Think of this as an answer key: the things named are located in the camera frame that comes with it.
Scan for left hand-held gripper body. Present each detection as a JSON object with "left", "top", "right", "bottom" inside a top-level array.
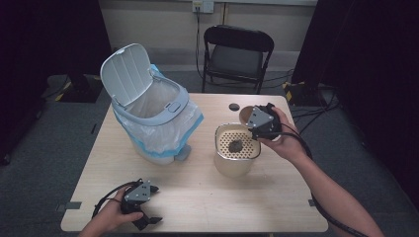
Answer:
[{"left": 120, "top": 179, "right": 151, "bottom": 231}]

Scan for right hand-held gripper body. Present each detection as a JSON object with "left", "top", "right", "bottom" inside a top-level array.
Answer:
[{"left": 245, "top": 106, "right": 283, "bottom": 141}]

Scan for dark wet tea residue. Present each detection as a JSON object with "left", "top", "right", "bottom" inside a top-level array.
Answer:
[{"left": 227, "top": 138, "right": 244, "bottom": 154}]

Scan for beige strainer container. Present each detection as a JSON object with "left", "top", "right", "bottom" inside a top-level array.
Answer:
[{"left": 212, "top": 122, "right": 263, "bottom": 179}]

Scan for white grey pedal bin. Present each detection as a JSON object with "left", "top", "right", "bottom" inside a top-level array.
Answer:
[{"left": 99, "top": 42, "right": 194, "bottom": 166}]

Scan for person's right hand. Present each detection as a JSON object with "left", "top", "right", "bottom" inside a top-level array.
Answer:
[{"left": 258, "top": 106, "right": 309, "bottom": 165}]

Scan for person's left hand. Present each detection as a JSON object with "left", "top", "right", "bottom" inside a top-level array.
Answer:
[{"left": 88, "top": 186, "right": 144, "bottom": 232}]

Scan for black stand base striped tape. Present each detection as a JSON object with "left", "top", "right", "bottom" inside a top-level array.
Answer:
[
  {"left": 282, "top": 80, "right": 328, "bottom": 108},
  {"left": 42, "top": 73, "right": 109, "bottom": 104}
]

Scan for black folding chair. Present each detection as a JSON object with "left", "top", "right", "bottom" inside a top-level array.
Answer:
[{"left": 201, "top": 24, "right": 276, "bottom": 96}]

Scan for dark curtain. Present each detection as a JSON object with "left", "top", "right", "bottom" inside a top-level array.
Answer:
[
  {"left": 0, "top": 0, "right": 119, "bottom": 166},
  {"left": 291, "top": 0, "right": 419, "bottom": 211}
]

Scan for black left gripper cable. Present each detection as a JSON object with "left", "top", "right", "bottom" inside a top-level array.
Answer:
[{"left": 91, "top": 179, "right": 144, "bottom": 218}]

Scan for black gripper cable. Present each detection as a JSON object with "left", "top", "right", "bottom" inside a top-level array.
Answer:
[
  {"left": 279, "top": 122, "right": 369, "bottom": 237},
  {"left": 91, "top": 179, "right": 144, "bottom": 218}
]

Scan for black floor cables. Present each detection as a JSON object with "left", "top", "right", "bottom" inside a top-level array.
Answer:
[{"left": 290, "top": 91, "right": 341, "bottom": 136}]

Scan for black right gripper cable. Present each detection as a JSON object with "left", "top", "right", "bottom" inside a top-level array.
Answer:
[{"left": 279, "top": 122, "right": 369, "bottom": 237}]

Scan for white wall socket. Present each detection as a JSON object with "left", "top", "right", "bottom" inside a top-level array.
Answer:
[{"left": 192, "top": 0, "right": 215, "bottom": 15}]

